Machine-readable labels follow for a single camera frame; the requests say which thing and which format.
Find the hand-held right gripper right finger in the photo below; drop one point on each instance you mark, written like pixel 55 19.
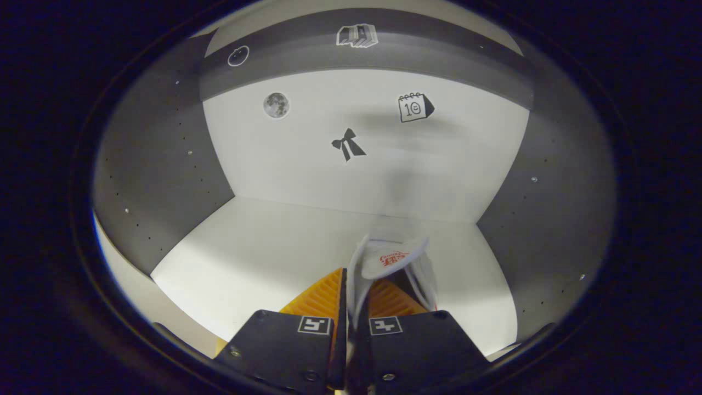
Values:
pixel 417 345

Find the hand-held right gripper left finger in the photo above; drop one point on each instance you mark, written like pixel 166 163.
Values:
pixel 285 345

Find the white canvas shoe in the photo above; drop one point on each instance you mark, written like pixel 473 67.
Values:
pixel 392 258

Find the grey shoe cabinet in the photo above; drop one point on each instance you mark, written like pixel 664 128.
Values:
pixel 307 247

